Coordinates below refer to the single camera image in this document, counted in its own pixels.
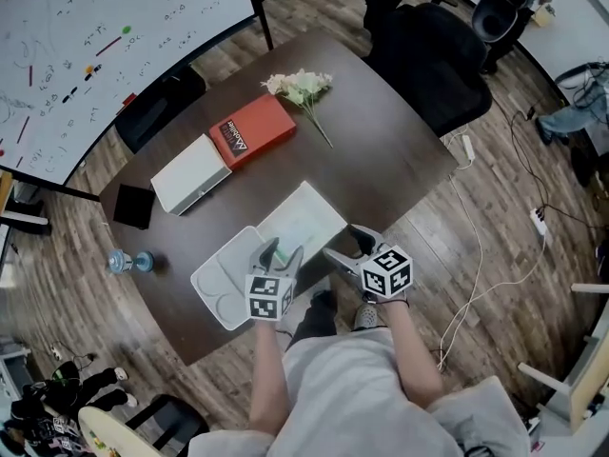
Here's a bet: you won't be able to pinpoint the light wooden furniture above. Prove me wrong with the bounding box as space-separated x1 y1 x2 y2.
518 281 609 435

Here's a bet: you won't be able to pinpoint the white box grey front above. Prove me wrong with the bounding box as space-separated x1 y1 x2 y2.
150 133 233 217

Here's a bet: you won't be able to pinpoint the whiteboard on black stand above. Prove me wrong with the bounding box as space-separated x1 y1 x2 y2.
0 0 275 204

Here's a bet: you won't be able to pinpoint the light wooden table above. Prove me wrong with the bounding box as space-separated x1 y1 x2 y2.
78 405 185 457

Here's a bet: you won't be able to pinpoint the person's grey shirt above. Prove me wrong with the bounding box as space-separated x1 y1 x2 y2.
187 326 532 457

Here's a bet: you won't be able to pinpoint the red book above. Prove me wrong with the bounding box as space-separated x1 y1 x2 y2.
208 93 297 171

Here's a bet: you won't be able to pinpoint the white table black edge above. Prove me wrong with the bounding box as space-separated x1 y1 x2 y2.
422 0 609 109

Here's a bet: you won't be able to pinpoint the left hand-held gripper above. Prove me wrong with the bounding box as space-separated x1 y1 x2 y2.
246 238 305 323

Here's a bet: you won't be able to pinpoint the person's black trousers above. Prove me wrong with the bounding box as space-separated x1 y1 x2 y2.
287 290 340 349

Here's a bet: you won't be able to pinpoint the black flat pouch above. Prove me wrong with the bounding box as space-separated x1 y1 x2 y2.
112 183 156 230

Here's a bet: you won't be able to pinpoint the black frame stool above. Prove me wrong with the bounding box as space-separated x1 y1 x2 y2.
126 394 210 451

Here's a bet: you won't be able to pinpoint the black swivel chair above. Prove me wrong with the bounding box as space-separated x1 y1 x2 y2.
113 67 208 154

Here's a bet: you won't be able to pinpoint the white cable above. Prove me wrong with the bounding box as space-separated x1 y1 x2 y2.
435 169 548 373

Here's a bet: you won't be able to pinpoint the black mesh office chair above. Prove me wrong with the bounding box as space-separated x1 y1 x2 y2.
365 2 494 137

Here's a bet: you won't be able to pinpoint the black cable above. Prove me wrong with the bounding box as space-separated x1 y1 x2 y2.
509 105 600 230

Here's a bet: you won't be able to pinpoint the white plastic tray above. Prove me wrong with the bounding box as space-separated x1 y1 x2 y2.
189 225 272 332

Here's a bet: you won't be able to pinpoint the person's right forearm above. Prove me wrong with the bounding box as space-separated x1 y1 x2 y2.
380 298 446 411

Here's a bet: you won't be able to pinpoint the white artificial flowers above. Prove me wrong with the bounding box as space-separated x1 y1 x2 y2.
260 68 334 149

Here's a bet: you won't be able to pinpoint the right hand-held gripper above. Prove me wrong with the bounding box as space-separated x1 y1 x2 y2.
323 225 414 300

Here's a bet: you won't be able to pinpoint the person's left forearm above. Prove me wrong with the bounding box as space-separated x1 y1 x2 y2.
247 319 292 430

